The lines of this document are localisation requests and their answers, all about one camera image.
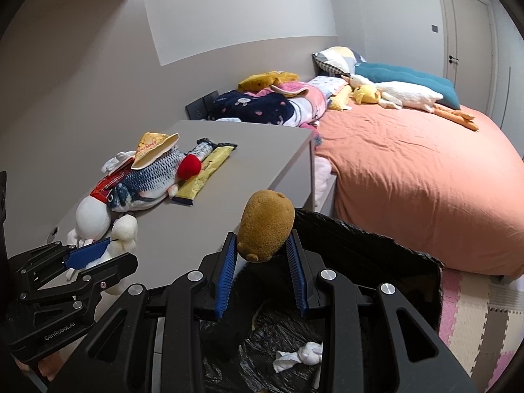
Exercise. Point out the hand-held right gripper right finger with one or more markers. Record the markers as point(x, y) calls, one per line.
point(295, 278)

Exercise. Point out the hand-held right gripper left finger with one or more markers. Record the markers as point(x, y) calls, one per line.
point(226, 278)

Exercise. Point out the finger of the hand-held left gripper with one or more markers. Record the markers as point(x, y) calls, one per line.
point(88, 254)
point(110, 268)

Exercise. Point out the white plush doll yellow hat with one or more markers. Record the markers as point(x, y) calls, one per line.
point(92, 217)

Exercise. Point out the brown plush toy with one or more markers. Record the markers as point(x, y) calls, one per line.
point(266, 229)

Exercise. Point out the black-lined trash bin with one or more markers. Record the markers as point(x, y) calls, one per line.
point(368, 254)

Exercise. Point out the blue grey fish plush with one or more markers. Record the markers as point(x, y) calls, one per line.
point(151, 176)

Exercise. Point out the yellow snack packet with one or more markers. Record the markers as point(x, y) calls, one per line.
point(204, 176)

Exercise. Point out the person's left hand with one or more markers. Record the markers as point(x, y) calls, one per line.
point(47, 370)

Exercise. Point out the white crumpled tissue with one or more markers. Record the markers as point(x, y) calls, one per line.
point(299, 356)

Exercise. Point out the grey bedside cabinet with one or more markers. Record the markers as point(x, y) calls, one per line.
point(245, 163)

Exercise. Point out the bed with orange sheet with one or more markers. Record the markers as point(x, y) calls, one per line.
point(409, 180)

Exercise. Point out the navy patterned blanket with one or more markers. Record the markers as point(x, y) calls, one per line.
point(249, 108)

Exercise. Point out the pink patterned blanket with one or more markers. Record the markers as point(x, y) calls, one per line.
point(311, 100)

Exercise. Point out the pink beige foam mat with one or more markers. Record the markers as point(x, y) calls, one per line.
point(470, 319)

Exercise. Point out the yellow dotted pillow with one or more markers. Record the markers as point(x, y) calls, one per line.
point(339, 99)

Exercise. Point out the yellow duck plush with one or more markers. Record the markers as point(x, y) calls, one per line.
point(366, 95)

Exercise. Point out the white floral pillow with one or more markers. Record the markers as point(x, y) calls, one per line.
point(327, 84)

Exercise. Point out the mustard yellow plush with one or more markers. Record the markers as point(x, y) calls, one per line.
point(266, 80)

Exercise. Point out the white goose plush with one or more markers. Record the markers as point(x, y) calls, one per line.
point(409, 94)

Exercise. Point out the patchwork pillow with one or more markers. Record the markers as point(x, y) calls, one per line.
point(335, 59)

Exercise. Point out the teal cushion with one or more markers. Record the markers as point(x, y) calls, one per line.
point(409, 75)

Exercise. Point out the white wardrobe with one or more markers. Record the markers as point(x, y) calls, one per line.
point(505, 69)

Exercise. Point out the beige door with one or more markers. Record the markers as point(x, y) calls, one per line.
point(466, 28)

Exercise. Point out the black wall panel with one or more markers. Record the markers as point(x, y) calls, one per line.
point(200, 104)

